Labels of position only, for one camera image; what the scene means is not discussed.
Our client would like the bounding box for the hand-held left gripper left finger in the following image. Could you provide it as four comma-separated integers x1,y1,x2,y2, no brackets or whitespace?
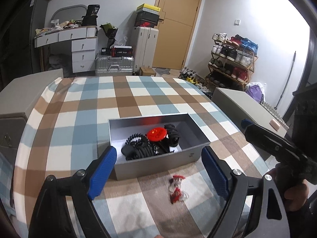
28,145,117,238

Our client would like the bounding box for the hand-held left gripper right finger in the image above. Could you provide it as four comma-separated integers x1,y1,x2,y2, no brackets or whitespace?
201,146,290,238

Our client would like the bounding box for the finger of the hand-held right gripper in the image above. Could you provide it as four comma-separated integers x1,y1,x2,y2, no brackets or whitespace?
241,119,291,157

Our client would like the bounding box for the black hair claw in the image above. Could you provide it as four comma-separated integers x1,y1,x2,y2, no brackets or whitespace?
121,145,139,161

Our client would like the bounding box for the red ornament clear hair clip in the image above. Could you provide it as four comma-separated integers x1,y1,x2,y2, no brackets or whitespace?
170,175,186,190
170,188,190,204

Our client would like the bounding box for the black hair clip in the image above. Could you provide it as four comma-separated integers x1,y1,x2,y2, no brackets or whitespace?
158,141,179,155

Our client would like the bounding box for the grey storage box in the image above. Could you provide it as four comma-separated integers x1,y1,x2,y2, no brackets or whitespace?
108,113,211,181

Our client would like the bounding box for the red round disc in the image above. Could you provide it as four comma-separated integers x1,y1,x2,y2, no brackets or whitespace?
146,128,169,142

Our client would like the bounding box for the person's right hand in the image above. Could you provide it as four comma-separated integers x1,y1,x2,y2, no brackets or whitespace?
269,167,309,212

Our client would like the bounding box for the grey cabinet with pink block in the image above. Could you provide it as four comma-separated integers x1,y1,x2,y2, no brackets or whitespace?
212,87,289,139

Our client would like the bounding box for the purple bag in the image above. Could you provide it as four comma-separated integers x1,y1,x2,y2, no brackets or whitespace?
246,82,266,103

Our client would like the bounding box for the black framed glass door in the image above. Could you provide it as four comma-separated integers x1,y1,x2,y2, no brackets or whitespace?
282,27,317,139

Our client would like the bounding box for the black ribbed scrunchie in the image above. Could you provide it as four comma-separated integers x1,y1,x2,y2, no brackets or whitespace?
163,123,182,147

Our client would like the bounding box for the wooden shoe rack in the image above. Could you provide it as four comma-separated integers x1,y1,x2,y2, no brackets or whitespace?
207,33,258,91

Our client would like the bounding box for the collection of sneakers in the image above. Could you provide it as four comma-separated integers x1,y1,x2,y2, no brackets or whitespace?
207,33,258,86

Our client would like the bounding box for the pile of loose shoes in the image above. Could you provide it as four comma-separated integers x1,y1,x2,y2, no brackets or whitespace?
179,67,213,97

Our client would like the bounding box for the silver suitcase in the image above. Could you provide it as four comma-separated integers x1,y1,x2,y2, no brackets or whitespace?
95,56,135,77

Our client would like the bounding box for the brown cardboard box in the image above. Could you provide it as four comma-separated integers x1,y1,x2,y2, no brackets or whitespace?
139,67,157,77

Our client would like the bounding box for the grey cloth bundle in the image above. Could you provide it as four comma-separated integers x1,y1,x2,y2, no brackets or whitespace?
48,56,72,72

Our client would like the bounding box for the black box red stripe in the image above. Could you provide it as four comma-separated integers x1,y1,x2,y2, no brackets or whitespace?
110,46,133,57

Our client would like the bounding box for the white dressing desk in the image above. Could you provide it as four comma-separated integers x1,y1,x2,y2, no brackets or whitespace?
34,26,99,73

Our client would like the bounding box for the white suitcase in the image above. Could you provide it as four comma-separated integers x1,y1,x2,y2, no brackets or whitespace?
131,26,159,73

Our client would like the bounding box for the wooden door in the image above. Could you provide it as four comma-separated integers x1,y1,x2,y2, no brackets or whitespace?
152,0,205,70

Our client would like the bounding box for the black wrapped bouquet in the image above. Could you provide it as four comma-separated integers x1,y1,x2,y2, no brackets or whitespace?
100,23,118,47

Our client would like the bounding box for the pile of desk clutter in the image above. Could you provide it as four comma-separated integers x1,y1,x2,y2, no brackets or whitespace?
35,19,83,36

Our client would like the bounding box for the black shoe box red logo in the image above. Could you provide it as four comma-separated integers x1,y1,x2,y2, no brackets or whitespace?
134,19,159,29

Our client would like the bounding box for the black bag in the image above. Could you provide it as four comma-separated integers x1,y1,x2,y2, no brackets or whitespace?
82,4,101,26

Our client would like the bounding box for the plain black shoe box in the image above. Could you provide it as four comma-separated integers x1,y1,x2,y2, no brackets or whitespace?
135,11,160,21

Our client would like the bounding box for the arched grey mirror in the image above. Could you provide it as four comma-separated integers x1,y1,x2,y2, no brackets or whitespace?
52,4,87,28

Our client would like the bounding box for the white wire basket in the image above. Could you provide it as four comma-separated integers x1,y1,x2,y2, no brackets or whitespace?
259,100,290,129

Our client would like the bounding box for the black beaded hair tie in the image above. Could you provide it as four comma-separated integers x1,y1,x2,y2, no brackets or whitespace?
125,133,149,147

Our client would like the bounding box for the grey mop handle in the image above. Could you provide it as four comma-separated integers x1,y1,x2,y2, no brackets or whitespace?
275,52,296,109

